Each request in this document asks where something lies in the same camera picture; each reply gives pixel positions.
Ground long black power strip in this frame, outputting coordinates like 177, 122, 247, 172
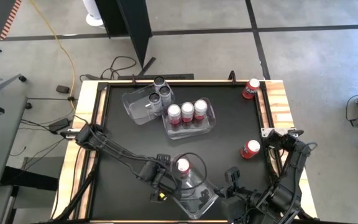
117, 73, 195, 81

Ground red Fanta soda can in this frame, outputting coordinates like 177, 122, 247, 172
239, 139, 261, 160
176, 157, 192, 178
242, 78, 261, 100

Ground black floor cable loops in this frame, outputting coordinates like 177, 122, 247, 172
78, 55, 138, 82

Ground black power brick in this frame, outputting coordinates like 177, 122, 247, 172
48, 118, 71, 133
55, 84, 71, 95

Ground white tower fan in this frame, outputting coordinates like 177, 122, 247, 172
82, 0, 105, 27

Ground red and white soda can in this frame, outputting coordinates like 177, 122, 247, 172
167, 103, 182, 125

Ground black frame strut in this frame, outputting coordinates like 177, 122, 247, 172
53, 149, 101, 222

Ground clear plastic bin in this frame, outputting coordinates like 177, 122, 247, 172
121, 83, 176, 126
170, 154, 221, 220
162, 97, 216, 141

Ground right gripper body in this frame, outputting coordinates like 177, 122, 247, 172
221, 188, 260, 223

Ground black table mat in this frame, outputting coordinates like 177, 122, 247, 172
99, 83, 272, 221

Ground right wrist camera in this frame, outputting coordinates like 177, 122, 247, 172
224, 166, 241, 185

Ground black room divider panel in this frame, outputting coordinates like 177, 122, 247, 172
95, 0, 157, 78

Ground red bottle white cap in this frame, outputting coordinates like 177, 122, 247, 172
193, 98, 208, 121
180, 101, 195, 123

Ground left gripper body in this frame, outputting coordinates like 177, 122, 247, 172
140, 160, 173, 192

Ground wood-edged robot table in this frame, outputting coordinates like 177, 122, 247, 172
50, 79, 318, 224

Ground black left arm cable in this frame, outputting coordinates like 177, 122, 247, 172
171, 151, 208, 192

